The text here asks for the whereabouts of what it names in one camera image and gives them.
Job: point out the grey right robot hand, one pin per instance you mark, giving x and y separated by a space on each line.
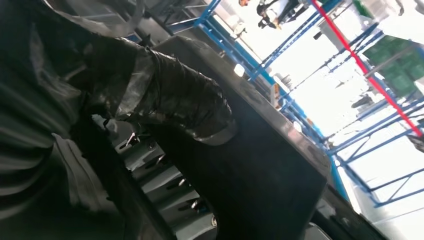
99 66

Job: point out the red barrier belt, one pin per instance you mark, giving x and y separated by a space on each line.
364 69

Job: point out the green plastic crate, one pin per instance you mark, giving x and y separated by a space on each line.
397 69

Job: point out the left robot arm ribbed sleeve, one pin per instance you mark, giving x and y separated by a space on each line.
23 149

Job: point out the standing person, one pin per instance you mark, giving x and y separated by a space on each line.
275 13

